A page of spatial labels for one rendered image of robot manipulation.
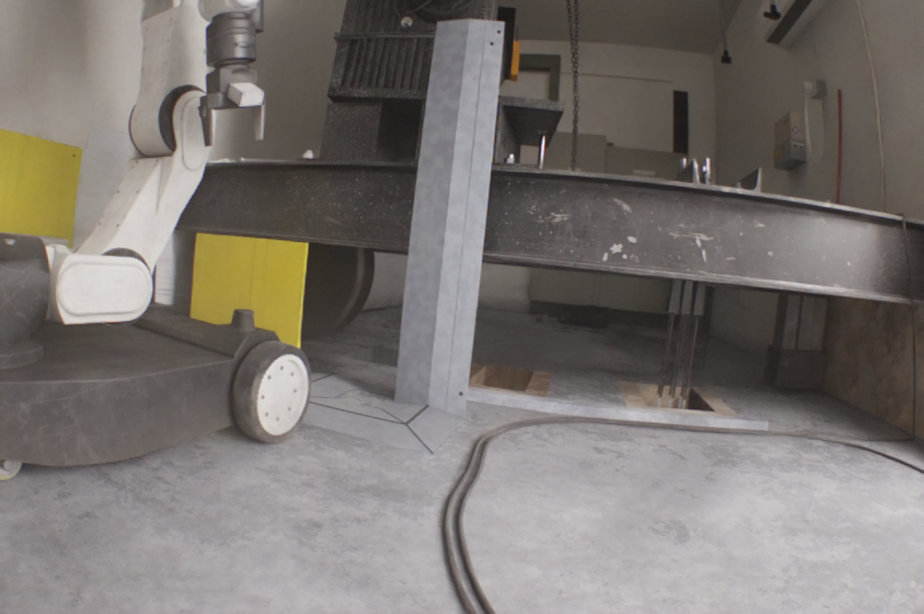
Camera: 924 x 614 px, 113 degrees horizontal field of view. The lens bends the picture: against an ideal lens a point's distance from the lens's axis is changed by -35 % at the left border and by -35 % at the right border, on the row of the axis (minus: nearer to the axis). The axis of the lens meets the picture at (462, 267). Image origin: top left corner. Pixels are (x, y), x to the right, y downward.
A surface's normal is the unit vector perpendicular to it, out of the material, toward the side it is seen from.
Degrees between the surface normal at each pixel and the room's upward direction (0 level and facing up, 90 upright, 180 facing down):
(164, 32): 102
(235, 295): 90
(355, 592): 0
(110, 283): 90
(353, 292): 90
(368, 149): 90
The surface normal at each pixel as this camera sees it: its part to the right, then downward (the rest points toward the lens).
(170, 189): 0.82, 0.51
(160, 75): -0.30, 0.18
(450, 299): -0.02, 0.00
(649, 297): -0.25, -0.03
